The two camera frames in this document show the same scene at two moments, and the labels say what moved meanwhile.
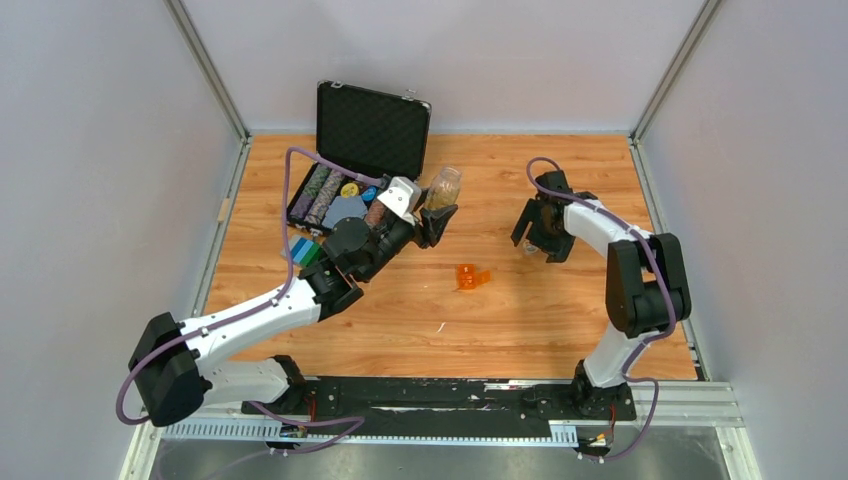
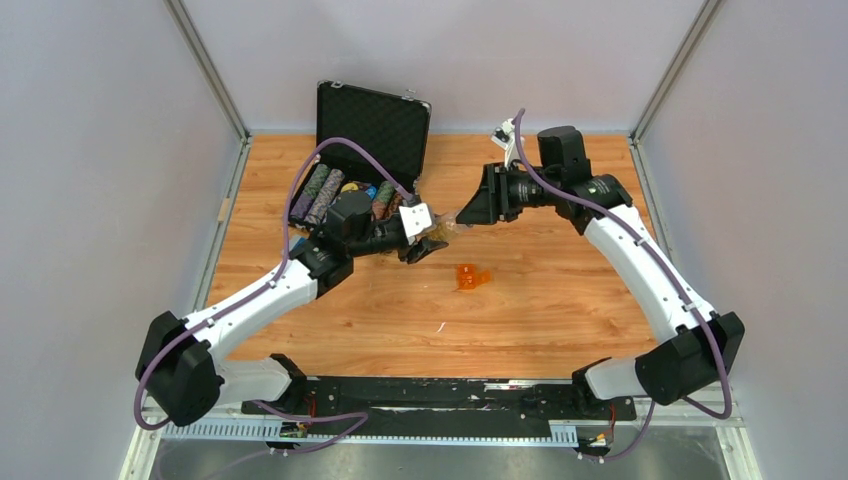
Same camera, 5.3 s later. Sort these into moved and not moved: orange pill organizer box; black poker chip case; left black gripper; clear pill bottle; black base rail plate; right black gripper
Moved: left black gripper; clear pill bottle; right black gripper
Not moved: black poker chip case; orange pill organizer box; black base rail plate
